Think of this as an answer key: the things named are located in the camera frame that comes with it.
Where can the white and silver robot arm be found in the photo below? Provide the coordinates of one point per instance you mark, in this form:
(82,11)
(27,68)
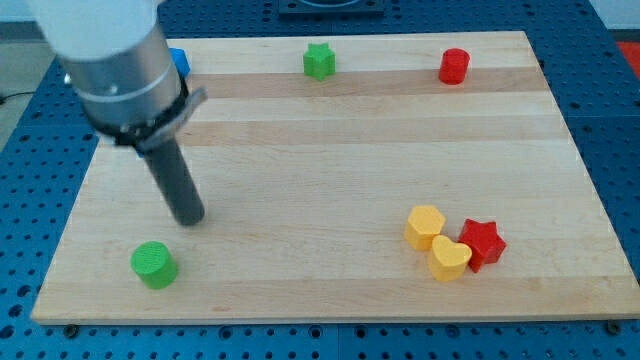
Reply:
(117,59)

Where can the light wooden board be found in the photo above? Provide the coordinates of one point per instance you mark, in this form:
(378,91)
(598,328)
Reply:
(308,186)

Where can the yellow hexagon block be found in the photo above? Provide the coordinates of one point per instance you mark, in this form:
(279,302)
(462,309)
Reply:
(423,224)

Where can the green star block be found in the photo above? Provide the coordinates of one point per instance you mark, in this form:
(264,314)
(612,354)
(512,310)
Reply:
(319,61)

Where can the yellow heart block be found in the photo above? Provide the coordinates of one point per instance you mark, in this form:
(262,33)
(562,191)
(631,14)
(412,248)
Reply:
(447,260)

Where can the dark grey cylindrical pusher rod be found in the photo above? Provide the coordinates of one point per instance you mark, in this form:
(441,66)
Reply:
(171,174)

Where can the red star block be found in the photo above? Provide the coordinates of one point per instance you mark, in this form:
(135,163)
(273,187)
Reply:
(485,242)

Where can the red cylinder block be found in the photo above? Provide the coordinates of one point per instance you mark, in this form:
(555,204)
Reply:
(454,66)

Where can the green cylinder block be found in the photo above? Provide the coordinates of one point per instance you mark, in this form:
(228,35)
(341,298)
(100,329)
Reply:
(154,265)

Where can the blue cube block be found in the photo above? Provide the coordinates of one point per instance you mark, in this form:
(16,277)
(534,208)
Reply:
(181,62)

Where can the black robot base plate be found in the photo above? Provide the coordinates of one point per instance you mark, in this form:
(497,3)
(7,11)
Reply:
(288,8)

